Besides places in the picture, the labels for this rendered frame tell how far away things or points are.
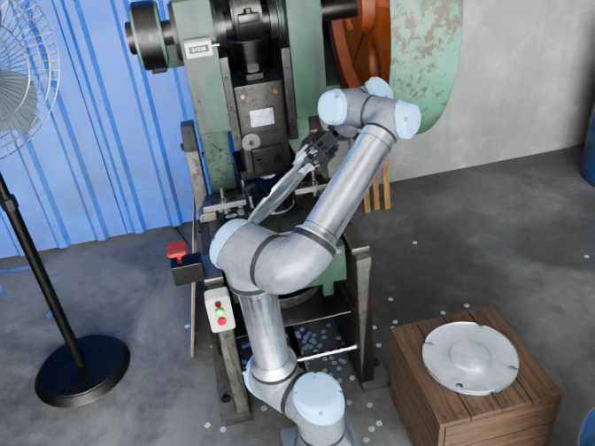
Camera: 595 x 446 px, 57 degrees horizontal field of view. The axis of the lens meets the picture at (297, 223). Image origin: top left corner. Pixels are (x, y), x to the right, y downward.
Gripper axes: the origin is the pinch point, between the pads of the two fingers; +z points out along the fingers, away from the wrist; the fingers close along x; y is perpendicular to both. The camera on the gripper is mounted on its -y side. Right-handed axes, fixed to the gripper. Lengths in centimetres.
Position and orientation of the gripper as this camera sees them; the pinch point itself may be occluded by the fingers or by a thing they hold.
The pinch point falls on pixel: (299, 165)
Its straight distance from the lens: 152.8
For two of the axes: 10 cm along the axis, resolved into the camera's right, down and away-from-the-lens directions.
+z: -5.7, 4.7, 6.7
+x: 7.0, 7.1, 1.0
